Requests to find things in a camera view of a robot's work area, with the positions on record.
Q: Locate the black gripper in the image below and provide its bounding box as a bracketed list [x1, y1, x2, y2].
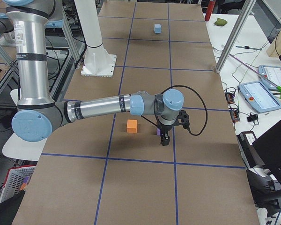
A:
[158, 122, 170, 146]

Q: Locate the light blue foam block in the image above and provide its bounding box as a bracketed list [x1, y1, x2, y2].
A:
[154, 24, 162, 34]

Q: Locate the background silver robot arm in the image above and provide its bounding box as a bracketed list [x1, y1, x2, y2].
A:
[0, 13, 15, 47]

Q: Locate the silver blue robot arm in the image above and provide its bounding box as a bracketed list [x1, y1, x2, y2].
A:
[5, 0, 189, 145]

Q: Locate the orange foam block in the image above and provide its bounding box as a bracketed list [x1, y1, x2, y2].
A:
[126, 120, 138, 134]

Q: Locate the orange circuit board strip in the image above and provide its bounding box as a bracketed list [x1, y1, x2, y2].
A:
[225, 92, 240, 123]

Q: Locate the black printer box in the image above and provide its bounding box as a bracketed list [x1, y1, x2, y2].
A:
[237, 131, 265, 168]

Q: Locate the near teach pendant tablet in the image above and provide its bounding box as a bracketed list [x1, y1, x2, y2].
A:
[239, 81, 281, 113]

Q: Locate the teach pendant tablet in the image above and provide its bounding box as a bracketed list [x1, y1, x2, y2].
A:
[239, 81, 281, 113]
[258, 65, 281, 87]

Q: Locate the black monitor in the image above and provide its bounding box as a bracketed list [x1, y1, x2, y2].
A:
[253, 120, 281, 183]

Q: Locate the far teach pendant tablet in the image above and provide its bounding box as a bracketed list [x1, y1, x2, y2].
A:
[258, 65, 281, 87]

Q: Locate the green bean bag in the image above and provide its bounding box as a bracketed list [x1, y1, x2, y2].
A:
[214, 18, 228, 27]

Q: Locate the red bottle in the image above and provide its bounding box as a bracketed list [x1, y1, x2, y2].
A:
[204, 0, 216, 22]

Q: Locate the white chair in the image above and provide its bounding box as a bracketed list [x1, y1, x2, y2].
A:
[2, 89, 52, 162]

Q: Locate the white plastic basket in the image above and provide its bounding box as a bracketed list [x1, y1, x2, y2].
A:
[0, 165, 36, 203]

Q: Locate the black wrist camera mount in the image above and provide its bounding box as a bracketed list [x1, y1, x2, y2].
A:
[178, 110, 190, 131]

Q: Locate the black camera cable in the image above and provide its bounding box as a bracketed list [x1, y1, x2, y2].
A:
[154, 85, 208, 136]

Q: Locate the white pedestal column base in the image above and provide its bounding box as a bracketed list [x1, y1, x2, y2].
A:
[75, 0, 117, 77]

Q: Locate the green handled grabber stick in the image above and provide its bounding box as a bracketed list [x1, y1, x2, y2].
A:
[229, 54, 281, 99]

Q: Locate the aluminium frame post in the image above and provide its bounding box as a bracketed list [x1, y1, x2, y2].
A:
[214, 0, 256, 74]

